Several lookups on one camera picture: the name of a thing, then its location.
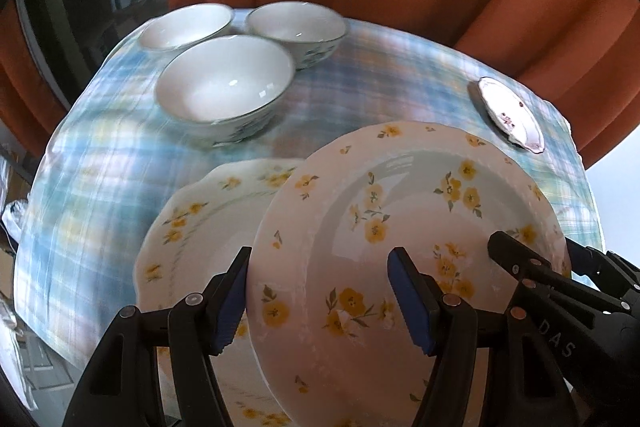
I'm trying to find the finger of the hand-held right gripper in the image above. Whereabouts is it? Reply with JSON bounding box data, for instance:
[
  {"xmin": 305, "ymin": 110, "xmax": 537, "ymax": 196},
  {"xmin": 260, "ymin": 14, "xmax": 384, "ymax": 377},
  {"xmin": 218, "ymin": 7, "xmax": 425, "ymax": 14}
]
[
  {"xmin": 487, "ymin": 231, "xmax": 632, "ymax": 314},
  {"xmin": 566, "ymin": 238, "xmax": 640, "ymax": 296}
]

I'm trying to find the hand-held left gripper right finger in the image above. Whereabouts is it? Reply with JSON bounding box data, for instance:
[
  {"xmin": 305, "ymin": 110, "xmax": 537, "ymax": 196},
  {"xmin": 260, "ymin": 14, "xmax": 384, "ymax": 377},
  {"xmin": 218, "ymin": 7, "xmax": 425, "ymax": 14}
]
[{"xmin": 386, "ymin": 247, "xmax": 573, "ymax": 427}]

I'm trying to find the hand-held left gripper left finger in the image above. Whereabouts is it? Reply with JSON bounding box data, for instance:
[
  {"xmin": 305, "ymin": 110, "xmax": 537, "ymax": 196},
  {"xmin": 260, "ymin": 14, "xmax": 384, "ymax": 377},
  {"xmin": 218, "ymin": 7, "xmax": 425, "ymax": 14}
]
[{"xmin": 62, "ymin": 246, "xmax": 253, "ymax": 427}]

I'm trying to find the yellow floral plate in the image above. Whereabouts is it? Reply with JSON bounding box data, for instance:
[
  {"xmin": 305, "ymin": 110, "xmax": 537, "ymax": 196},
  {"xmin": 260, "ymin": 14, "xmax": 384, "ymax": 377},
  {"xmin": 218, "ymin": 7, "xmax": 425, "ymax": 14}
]
[
  {"xmin": 246, "ymin": 121, "xmax": 573, "ymax": 427},
  {"xmin": 132, "ymin": 158, "xmax": 306, "ymax": 427}
]

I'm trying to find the white plate with red flower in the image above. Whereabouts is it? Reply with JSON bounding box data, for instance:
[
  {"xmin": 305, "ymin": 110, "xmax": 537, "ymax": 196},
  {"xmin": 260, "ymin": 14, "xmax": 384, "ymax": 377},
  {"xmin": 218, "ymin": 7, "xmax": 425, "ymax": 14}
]
[{"xmin": 467, "ymin": 77, "xmax": 546, "ymax": 155}]

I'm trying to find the white blue-floral bowl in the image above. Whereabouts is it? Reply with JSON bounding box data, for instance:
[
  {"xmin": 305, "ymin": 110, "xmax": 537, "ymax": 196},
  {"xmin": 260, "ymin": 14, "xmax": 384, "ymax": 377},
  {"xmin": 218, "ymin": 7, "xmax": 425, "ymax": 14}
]
[
  {"xmin": 154, "ymin": 34, "xmax": 297, "ymax": 148},
  {"xmin": 244, "ymin": 1, "xmax": 348, "ymax": 72},
  {"xmin": 137, "ymin": 3, "xmax": 236, "ymax": 54}
]

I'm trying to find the plaid tablecloth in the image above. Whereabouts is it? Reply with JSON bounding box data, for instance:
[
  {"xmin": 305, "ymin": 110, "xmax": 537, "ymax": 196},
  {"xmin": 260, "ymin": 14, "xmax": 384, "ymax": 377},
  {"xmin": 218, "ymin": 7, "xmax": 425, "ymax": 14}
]
[{"xmin": 12, "ymin": 9, "xmax": 608, "ymax": 427}]

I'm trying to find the white plastic bag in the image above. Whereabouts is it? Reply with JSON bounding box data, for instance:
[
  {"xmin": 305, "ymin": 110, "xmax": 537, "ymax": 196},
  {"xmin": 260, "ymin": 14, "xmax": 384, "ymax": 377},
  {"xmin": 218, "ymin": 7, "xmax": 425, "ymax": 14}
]
[{"xmin": 0, "ymin": 199, "xmax": 27, "ymax": 254}]

